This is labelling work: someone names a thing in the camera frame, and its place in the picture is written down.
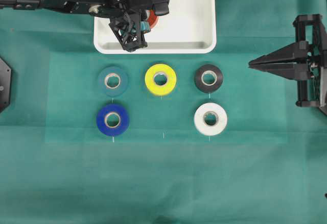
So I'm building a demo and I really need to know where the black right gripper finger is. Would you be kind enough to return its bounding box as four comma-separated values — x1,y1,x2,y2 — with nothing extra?
249,63,311,81
249,41,310,67

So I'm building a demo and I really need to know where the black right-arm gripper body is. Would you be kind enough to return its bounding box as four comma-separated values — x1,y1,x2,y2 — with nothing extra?
293,14,326,114

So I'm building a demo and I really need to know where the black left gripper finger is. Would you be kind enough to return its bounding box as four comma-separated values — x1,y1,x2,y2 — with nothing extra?
109,12,148,53

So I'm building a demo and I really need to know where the red tape roll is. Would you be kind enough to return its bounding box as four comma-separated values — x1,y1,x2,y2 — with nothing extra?
146,10,159,29

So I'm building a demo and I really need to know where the teal green tape roll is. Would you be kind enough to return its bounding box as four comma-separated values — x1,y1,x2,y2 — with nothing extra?
98,66,129,97

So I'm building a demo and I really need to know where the yellow tape roll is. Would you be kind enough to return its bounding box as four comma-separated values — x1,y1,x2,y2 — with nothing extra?
145,64,177,96

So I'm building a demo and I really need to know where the white plastic tray case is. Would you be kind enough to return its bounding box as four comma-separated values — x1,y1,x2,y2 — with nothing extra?
93,0,218,55

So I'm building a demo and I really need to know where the black tape roll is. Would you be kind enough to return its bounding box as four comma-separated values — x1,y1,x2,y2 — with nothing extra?
194,64,223,93

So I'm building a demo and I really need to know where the blue tape roll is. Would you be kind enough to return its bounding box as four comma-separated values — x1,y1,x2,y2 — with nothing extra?
96,104,129,137

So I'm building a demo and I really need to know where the white tape roll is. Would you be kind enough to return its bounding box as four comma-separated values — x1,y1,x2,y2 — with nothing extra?
194,103,228,136

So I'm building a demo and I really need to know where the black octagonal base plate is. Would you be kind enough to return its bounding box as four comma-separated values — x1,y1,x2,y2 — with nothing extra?
0,58,12,112

